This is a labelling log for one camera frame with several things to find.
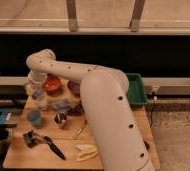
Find bunch of red grapes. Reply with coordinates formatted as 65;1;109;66
68;103;84;116

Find black handled knife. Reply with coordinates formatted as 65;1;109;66
43;136;66;160

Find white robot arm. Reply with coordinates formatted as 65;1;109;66
26;49;155;171

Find small metal cup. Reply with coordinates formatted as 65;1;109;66
54;113;67;129

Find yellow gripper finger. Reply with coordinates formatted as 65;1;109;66
25;84;34;96

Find blue plastic cup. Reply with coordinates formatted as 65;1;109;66
27;110;42;127

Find white paper cup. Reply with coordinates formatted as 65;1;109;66
34;95;48;110

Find green plastic tray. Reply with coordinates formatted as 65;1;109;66
127;73;148;107

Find orange bowl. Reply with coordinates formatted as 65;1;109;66
42;75;62;94

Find yellow banana peel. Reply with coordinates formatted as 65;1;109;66
76;144;99;162

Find purple bowl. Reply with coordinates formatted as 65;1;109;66
67;80;80;96

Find blue sponge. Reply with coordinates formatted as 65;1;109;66
32;88;44;100

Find black metal clip tool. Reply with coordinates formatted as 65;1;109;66
23;131;45;148

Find metal fork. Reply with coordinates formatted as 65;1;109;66
74;120;87;139

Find crumpled blue cloth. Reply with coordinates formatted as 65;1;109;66
52;99;71;113

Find wooden table board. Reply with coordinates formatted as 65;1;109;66
2;78;161;171

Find black smartphone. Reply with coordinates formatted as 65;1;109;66
144;140;150;150

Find blue box on left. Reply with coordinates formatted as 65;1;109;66
0;108;22;127

